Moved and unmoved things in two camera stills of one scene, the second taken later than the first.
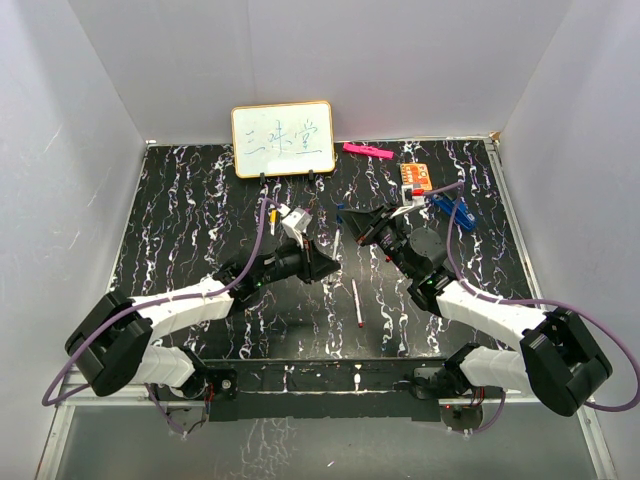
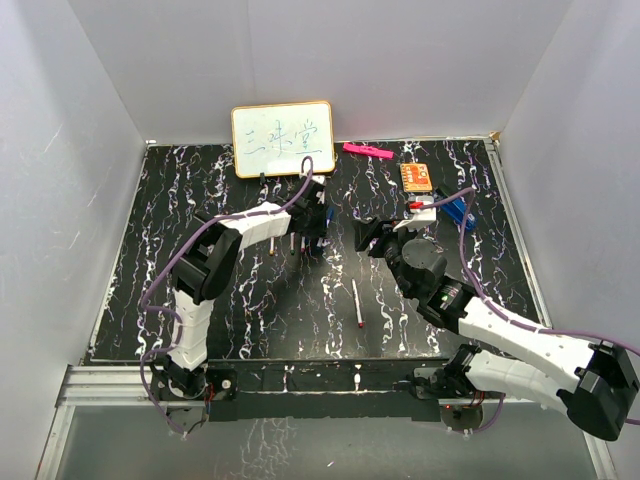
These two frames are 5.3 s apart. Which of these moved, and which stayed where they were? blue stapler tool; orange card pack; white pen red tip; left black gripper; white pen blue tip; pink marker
Moved: left black gripper; white pen blue tip
Stayed: white pen red tip; orange card pack; blue stapler tool; pink marker
